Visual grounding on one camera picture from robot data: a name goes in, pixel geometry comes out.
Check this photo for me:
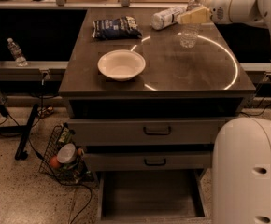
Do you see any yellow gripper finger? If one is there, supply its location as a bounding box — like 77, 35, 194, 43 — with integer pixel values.
177, 6, 210, 24

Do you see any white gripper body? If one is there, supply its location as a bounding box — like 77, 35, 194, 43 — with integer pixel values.
209, 0, 261, 24

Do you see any clear plastic water bottle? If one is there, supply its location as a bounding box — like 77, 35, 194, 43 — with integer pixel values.
180, 0, 206, 49

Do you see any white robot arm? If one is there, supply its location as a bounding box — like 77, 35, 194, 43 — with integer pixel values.
178, 0, 271, 224

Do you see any white lying bottle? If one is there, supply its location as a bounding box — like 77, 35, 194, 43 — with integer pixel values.
150, 7, 185, 31

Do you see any grey drawer cabinet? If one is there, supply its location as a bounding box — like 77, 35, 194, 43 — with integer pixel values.
58, 8, 257, 185

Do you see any grey top drawer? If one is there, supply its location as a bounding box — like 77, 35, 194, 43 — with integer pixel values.
67, 117, 231, 146

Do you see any grey drawer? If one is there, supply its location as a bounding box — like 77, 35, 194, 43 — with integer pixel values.
67, 117, 231, 146
96, 170, 212, 224
85, 151, 212, 172

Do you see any grey middle drawer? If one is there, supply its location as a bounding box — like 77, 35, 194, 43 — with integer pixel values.
85, 151, 212, 172

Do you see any small background water bottle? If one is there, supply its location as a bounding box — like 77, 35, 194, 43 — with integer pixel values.
7, 38, 28, 67

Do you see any grey bottom drawer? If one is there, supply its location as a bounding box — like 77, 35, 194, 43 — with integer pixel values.
96, 170, 212, 224

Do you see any dark blue chip bag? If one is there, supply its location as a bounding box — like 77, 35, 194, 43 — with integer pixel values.
92, 16, 142, 40

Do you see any white bowl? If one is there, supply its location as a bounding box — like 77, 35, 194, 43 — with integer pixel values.
97, 49, 146, 81

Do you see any green box in basket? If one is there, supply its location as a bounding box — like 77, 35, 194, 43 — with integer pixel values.
57, 127, 73, 146

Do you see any white cup in basket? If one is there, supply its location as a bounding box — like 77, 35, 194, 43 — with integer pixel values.
57, 143, 77, 164

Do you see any orange ball in basket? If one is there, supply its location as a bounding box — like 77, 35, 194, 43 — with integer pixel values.
50, 156, 62, 169

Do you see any black table leg left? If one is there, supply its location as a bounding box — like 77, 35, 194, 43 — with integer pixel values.
15, 104, 38, 161

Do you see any black floor cable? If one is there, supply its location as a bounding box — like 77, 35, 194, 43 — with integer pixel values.
0, 77, 93, 224

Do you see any wire basket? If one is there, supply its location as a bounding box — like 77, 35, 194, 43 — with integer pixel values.
39, 124, 93, 185

